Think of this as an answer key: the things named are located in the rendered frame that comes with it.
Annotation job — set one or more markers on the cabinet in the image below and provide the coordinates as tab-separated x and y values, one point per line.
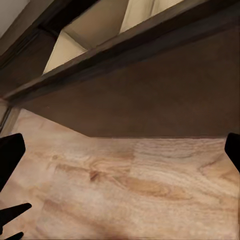
126	68

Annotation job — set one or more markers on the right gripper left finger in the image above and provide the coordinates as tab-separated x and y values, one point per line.
12	148

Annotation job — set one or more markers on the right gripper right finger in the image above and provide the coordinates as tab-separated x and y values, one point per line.
232	149

